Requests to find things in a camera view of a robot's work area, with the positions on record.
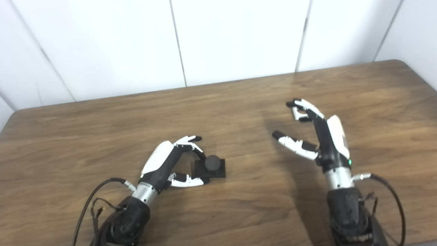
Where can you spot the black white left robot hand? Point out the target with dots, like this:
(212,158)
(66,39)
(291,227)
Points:
(160,160)

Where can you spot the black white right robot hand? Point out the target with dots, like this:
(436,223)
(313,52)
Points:
(329,147)

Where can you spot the black peg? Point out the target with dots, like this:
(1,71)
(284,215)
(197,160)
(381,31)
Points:
(213,165)

